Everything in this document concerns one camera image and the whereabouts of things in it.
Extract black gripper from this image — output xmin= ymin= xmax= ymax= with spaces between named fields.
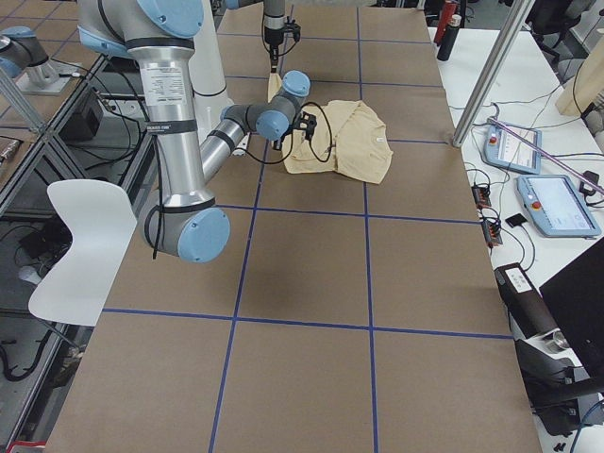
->
xmin=262 ymin=15 xmax=285 ymax=73
xmin=272 ymin=126 xmax=294 ymax=150

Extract beige long-sleeve printed shirt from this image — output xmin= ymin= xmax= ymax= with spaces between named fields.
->
xmin=283 ymin=100 xmax=393 ymax=184

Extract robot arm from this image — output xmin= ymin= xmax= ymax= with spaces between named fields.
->
xmin=78 ymin=0 xmax=310 ymax=263
xmin=225 ymin=0 xmax=286 ymax=74

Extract black water bottle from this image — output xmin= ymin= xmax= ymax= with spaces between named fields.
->
xmin=436 ymin=14 xmax=462 ymax=61

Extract red water bottle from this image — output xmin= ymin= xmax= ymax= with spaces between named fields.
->
xmin=433 ymin=0 xmax=458 ymax=46

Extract white plastic chair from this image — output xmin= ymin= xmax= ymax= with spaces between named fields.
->
xmin=28 ymin=179 xmax=137 ymax=327

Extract metal stick with green clip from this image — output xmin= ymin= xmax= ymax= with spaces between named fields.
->
xmin=487 ymin=117 xmax=604 ymax=194

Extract upper teach pendant tablet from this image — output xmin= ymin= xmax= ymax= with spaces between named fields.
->
xmin=481 ymin=124 xmax=542 ymax=175

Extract teach pendant tablet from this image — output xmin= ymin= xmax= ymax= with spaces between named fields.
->
xmin=481 ymin=124 xmax=542 ymax=175
xmin=515 ymin=175 xmax=601 ymax=238

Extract lower teach pendant tablet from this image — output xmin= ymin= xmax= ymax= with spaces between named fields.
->
xmin=515 ymin=175 xmax=601 ymax=238

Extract black label box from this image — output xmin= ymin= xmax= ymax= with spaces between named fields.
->
xmin=494 ymin=263 xmax=558 ymax=338

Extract black computer monitor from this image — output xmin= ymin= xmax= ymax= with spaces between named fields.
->
xmin=540 ymin=240 xmax=604 ymax=377

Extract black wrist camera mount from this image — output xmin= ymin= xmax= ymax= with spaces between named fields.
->
xmin=293 ymin=110 xmax=317 ymax=142
xmin=283 ymin=16 xmax=301 ymax=42

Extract aluminium frame post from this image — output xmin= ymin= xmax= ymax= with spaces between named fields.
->
xmin=451 ymin=0 xmax=535 ymax=148

